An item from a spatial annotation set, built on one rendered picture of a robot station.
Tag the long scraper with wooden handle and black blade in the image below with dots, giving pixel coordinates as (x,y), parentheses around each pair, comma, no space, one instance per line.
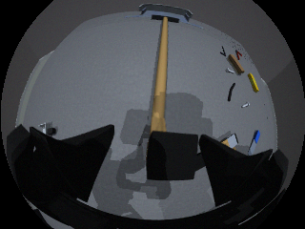
(170,156)

